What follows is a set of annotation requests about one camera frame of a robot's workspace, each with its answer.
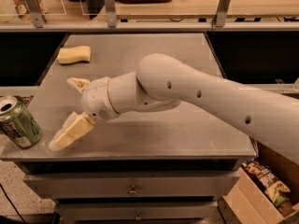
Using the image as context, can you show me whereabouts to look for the middle metal bracket post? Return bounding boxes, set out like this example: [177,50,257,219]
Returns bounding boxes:
[104,0,117,28]

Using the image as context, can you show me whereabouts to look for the left metal bracket post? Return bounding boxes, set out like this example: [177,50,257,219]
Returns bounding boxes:
[25,0,46,28]

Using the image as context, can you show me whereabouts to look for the green soda can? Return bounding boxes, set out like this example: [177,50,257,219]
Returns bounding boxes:
[0,95,41,148]

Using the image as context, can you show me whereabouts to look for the metal bracket post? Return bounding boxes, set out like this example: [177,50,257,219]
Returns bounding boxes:
[213,0,231,27]
[25,0,46,28]
[104,0,117,28]

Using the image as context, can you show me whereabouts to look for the yellow sponge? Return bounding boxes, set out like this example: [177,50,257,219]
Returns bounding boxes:
[57,46,92,64]

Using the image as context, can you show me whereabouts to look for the right metal bracket post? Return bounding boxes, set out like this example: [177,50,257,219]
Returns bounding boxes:
[213,0,231,27]

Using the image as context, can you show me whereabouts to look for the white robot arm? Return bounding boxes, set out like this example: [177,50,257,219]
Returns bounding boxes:
[49,53,299,162]

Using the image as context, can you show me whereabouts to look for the metal drawer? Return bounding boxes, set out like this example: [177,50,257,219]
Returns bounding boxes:
[55,202,218,221]
[24,171,239,199]

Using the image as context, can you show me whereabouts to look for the cardboard box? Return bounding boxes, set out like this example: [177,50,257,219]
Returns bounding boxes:
[221,143,299,224]

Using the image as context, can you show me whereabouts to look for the orange snack package behind glass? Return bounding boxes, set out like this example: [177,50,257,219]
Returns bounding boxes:
[12,0,31,21]

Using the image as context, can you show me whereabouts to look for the snack bags in box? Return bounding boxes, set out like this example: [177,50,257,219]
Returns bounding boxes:
[242,161,294,217]

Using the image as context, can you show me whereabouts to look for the black floor cable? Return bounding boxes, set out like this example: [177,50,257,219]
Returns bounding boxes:
[0,184,27,224]

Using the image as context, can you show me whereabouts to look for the upper metal drawer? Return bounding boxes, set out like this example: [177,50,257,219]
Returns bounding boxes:
[24,171,239,199]

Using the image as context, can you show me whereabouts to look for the lower metal drawer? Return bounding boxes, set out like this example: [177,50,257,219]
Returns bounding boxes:
[55,202,218,221]

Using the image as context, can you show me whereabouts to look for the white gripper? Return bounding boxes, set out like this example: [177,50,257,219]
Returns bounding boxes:
[49,77,120,151]

